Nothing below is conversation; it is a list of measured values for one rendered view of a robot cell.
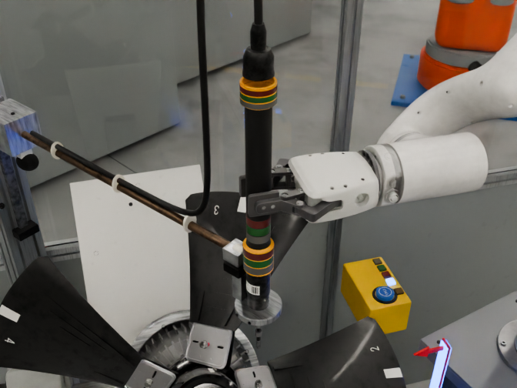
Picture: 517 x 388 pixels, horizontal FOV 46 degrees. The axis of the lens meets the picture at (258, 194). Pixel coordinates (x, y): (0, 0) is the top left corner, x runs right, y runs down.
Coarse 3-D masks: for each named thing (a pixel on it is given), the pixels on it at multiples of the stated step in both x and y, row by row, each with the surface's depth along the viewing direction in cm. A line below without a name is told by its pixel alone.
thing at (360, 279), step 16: (352, 272) 142; (368, 272) 142; (352, 288) 141; (368, 288) 138; (352, 304) 142; (368, 304) 134; (384, 304) 134; (400, 304) 134; (384, 320) 135; (400, 320) 137
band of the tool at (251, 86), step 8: (240, 80) 70; (248, 80) 72; (272, 80) 72; (248, 88) 69; (256, 88) 69; (264, 88) 69; (272, 88) 69; (248, 96) 70; (264, 96) 69; (256, 104) 70
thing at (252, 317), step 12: (240, 240) 89; (228, 252) 87; (228, 264) 88; (240, 264) 87; (240, 276) 88; (240, 288) 89; (240, 300) 91; (276, 300) 91; (240, 312) 89; (252, 312) 89; (264, 312) 89; (276, 312) 89; (252, 324) 88; (264, 324) 88
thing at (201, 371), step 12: (180, 360) 104; (180, 372) 104; (192, 372) 97; (204, 372) 95; (216, 372) 96; (228, 372) 105; (180, 384) 94; (192, 384) 93; (204, 384) 95; (216, 384) 95; (228, 384) 94
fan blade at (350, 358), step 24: (336, 336) 111; (360, 336) 111; (384, 336) 112; (288, 360) 107; (312, 360) 107; (336, 360) 107; (360, 360) 108; (384, 360) 109; (288, 384) 102; (312, 384) 103; (336, 384) 103; (360, 384) 104; (384, 384) 106
